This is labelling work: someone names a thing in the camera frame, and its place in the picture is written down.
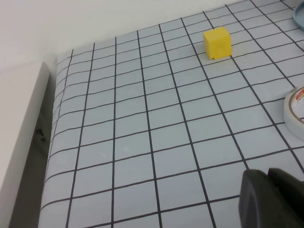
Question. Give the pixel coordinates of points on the blue cup stand tray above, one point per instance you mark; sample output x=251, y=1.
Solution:
x=299, y=16

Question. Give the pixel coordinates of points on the grid-patterned tablecloth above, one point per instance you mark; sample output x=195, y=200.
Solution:
x=142, y=118

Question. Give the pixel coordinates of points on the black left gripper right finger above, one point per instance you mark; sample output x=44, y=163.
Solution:
x=293, y=202

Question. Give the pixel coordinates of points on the white tape roll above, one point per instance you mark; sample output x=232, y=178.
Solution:
x=291, y=114

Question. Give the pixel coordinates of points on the yellow cube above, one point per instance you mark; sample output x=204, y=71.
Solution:
x=217, y=44

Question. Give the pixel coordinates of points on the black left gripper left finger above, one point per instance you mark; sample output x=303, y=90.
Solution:
x=256, y=202

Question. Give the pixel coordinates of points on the white ledge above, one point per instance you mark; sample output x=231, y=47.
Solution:
x=19, y=118

